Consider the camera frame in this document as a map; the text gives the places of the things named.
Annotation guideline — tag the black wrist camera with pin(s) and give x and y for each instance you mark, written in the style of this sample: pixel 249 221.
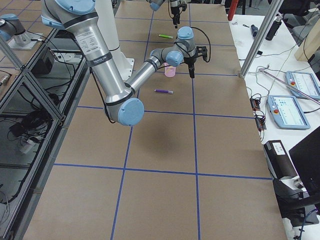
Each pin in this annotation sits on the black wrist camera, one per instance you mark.
pixel 201 52

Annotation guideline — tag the teach pendant tablet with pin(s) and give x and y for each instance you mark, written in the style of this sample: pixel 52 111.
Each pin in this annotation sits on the teach pendant tablet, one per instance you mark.
pixel 304 82
pixel 287 112

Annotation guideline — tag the far teach pendant tablet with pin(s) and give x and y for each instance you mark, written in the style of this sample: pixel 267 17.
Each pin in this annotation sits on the far teach pendant tablet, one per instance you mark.
pixel 304 82

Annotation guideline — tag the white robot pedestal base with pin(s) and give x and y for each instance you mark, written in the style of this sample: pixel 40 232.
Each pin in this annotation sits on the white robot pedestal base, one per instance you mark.
pixel 107 26

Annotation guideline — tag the black water bottle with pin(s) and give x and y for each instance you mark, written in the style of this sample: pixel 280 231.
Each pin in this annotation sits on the black water bottle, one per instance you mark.
pixel 274 28

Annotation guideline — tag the small electronics board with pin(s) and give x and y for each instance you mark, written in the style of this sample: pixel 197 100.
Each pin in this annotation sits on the small electronics board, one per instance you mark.
pixel 255 103

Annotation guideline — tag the red cylinder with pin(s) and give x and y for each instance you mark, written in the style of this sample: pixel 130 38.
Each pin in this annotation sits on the red cylinder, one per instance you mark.
pixel 232 9

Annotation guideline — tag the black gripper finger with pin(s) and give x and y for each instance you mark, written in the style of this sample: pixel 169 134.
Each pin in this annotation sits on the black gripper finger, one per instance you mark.
pixel 191 69

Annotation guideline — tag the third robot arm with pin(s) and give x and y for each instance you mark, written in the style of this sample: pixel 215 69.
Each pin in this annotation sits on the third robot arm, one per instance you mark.
pixel 13 32

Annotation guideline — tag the near teach pendant tablet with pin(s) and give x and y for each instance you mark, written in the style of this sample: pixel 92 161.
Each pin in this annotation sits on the near teach pendant tablet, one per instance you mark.
pixel 287 112

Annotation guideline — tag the black monitor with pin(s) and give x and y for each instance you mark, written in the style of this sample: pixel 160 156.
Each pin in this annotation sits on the black monitor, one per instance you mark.
pixel 305 156

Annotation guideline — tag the aluminium frame post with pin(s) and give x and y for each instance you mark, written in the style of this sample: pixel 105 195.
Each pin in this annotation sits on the aluminium frame post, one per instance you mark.
pixel 263 30

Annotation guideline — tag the green highlighter pen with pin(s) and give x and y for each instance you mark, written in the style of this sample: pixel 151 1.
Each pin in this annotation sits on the green highlighter pen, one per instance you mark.
pixel 165 36

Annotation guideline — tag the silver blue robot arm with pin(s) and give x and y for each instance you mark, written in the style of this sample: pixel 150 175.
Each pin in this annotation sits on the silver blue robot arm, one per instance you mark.
pixel 156 4
pixel 83 18

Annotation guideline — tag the brown cardboard box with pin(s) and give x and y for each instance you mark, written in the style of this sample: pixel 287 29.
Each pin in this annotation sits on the brown cardboard box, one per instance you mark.
pixel 278 160

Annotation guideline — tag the purple highlighter pen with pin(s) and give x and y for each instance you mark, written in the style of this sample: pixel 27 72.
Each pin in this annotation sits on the purple highlighter pen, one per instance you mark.
pixel 163 91

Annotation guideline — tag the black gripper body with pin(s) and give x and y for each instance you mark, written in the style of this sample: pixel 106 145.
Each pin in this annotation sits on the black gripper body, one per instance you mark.
pixel 174 10
pixel 190 60

